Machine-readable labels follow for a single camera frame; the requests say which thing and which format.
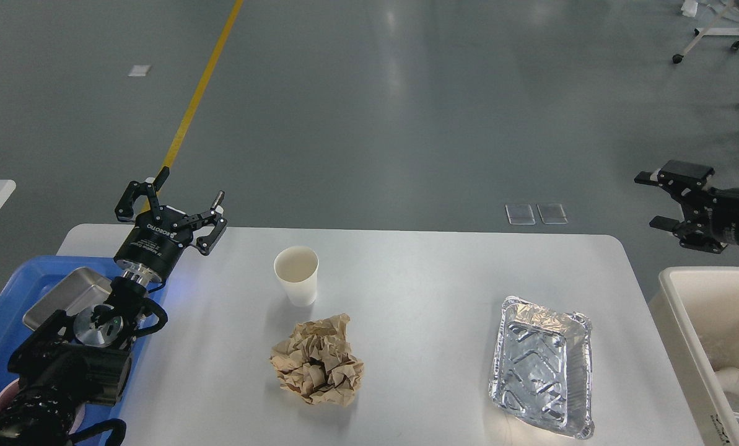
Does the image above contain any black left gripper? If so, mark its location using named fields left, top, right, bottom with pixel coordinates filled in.
left=113, top=166, right=227, bottom=283

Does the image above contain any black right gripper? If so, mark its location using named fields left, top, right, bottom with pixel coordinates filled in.
left=634, top=160, right=739, bottom=254

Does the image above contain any stainless steel rectangular container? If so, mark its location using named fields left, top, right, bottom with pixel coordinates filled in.
left=22, top=266, right=112, bottom=330

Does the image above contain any aluminium foil tray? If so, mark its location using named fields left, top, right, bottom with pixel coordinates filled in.
left=488, top=295, right=595, bottom=440

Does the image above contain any pink ribbed mug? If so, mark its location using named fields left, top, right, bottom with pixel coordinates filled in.
left=0, top=378, right=85, bottom=434

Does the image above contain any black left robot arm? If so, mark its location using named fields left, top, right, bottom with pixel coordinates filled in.
left=0, top=166, right=227, bottom=445

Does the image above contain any beige plastic bin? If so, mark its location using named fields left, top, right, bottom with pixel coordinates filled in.
left=649, top=266, right=739, bottom=445

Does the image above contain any clear floor plate right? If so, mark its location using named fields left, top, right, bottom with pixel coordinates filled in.
left=536, top=203, right=568, bottom=225

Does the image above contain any clear floor plate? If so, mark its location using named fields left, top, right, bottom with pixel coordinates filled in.
left=505, top=204, right=536, bottom=225
left=536, top=203, right=568, bottom=225

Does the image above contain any white paper cup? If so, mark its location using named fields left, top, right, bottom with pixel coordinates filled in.
left=273, top=246, right=319, bottom=307

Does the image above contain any white paper scrap on floor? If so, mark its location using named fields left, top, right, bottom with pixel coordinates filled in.
left=128, top=64, right=153, bottom=78

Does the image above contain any clear floor plate left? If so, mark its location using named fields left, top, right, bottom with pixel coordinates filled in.
left=505, top=204, right=536, bottom=225

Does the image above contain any crumpled brown paper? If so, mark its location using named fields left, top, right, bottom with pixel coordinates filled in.
left=268, top=313, right=365, bottom=407

